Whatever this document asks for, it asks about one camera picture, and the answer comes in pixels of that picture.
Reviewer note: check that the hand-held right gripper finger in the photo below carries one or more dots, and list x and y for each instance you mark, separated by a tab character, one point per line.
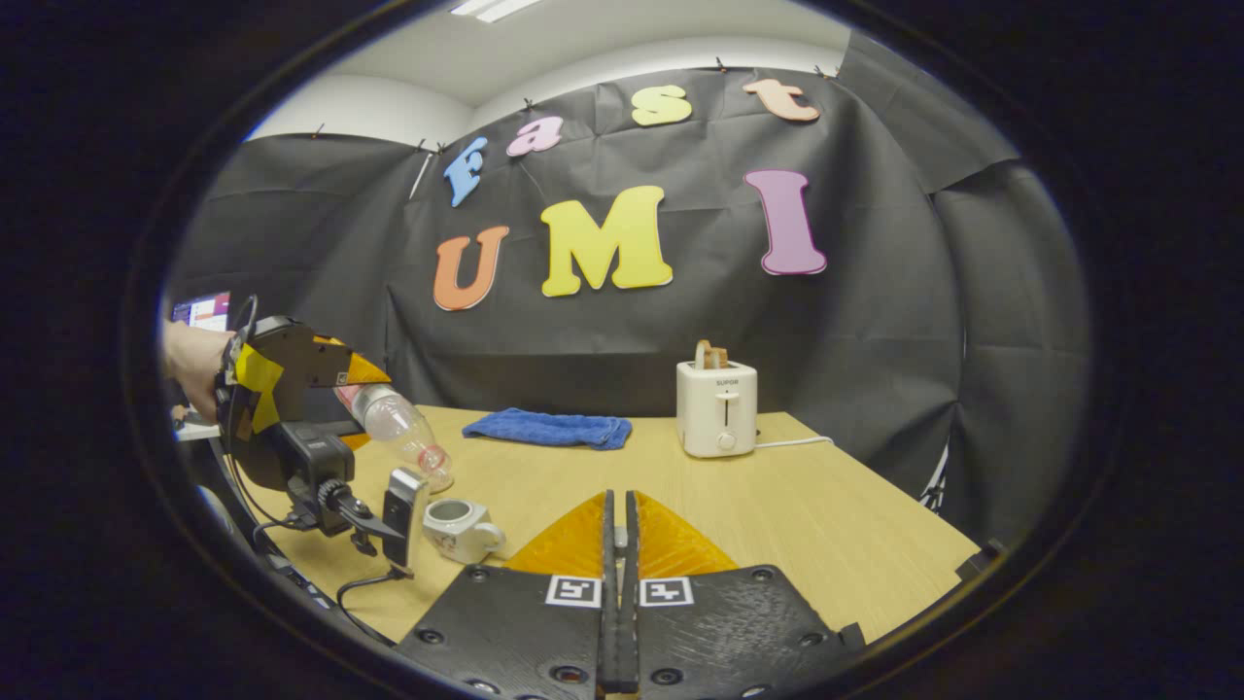
630	632
608	632

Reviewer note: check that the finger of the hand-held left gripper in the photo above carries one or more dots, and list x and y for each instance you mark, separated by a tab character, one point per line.
355	440
321	360

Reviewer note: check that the clear plastic water bottle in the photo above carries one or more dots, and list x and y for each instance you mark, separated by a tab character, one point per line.
398	423

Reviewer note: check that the white teacup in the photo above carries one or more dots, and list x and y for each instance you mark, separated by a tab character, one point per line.
466	540

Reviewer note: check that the white side table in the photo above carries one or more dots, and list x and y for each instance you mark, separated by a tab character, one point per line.
194	428

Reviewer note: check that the computer monitor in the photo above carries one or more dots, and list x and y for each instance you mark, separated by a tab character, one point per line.
202	311

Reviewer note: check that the blue towel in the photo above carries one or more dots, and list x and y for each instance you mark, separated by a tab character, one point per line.
549	428

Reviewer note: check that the white toaster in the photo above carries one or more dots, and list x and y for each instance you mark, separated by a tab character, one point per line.
717	413

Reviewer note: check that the ceiling light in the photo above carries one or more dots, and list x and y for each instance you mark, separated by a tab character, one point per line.
491	8

